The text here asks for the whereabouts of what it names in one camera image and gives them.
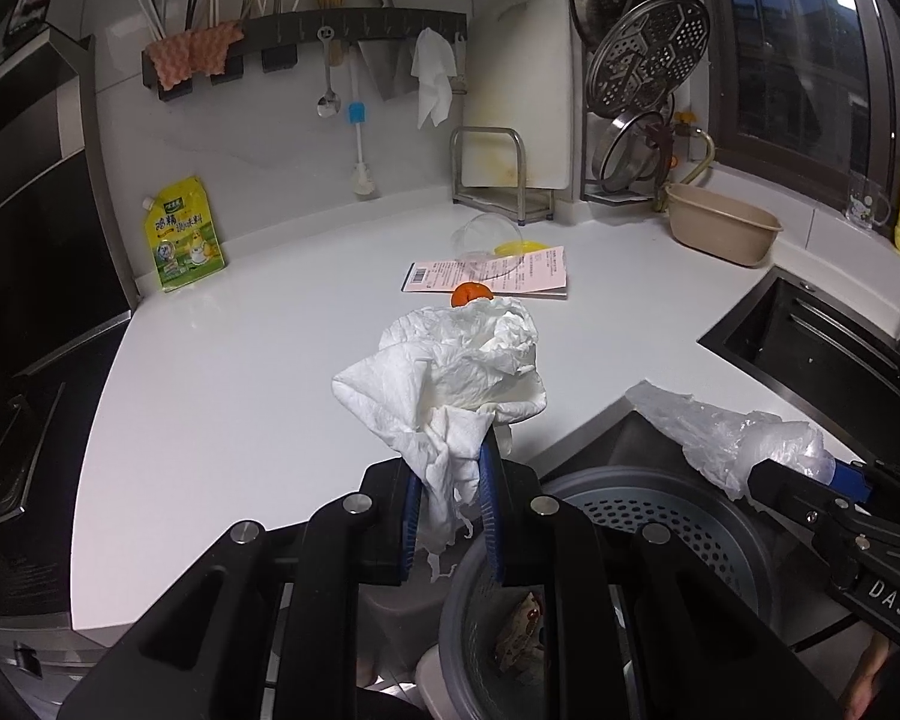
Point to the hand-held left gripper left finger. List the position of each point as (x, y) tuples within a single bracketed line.
[(411, 532)]

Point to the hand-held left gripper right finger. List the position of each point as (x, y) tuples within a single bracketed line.
[(490, 510)]

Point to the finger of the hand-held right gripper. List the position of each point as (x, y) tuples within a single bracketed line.
[(787, 495), (851, 476)]

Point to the clear plastic bag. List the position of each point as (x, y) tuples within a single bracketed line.
[(712, 427)]

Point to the brown snack wrapper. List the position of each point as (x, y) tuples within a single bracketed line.
[(521, 630)]

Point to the white paper towel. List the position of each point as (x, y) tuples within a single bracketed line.
[(450, 382)]

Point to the grey perforated waste bin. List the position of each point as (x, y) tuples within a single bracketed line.
[(645, 521)]

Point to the person's right hand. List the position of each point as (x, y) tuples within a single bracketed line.
[(870, 682)]

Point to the black kitchen sink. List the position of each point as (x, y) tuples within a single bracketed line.
[(817, 360)]

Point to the small orange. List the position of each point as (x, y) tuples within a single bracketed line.
[(471, 294)]

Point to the pink printed paper sheet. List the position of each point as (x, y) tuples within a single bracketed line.
[(540, 270)]

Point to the yellow plastic piece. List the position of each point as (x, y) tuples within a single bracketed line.
[(521, 248)]

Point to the beige plastic basin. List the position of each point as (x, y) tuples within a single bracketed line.
[(724, 232)]

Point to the clear glass mug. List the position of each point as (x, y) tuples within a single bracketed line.
[(866, 202)]

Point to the clear plastic container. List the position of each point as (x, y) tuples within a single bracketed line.
[(487, 229)]

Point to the steel cutting board rack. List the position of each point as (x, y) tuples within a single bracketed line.
[(502, 204)]

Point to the steel lid rack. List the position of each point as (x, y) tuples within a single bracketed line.
[(589, 165)]

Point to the brown hanging cloth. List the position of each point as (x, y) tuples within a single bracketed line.
[(658, 146)]

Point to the glass pot lid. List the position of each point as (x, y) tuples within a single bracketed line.
[(628, 157)]

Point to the yellow seasoning pouch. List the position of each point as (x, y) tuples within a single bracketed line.
[(184, 236)]

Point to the yellow gas valve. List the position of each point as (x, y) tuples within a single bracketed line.
[(682, 118)]

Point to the black stove top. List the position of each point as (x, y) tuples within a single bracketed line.
[(15, 427)]

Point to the blue white bottle brush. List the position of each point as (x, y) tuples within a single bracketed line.
[(357, 114)]

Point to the white cutting board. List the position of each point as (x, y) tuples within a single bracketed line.
[(517, 90)]

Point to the white hanging cloth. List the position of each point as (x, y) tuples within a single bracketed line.
[(431, 79)]

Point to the steel spoon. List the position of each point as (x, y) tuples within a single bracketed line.
[(328, 105)]

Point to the dark framed window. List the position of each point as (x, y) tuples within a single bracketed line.
[(795, 37)]

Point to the steel cleaver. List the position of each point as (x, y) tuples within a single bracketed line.
[(390, 71)]

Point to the perforated steel steamer plate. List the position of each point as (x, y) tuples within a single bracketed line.
[(645, 60)]

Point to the black range hood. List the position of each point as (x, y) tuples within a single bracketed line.
[(37, 202)]

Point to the pink dish cloth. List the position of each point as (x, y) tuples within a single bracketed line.
[(195, 56)]

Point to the small dark picture card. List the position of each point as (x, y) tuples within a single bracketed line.
[(34, 4)]

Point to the black wall utensil rack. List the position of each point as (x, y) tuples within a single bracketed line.
[(390, 21)]

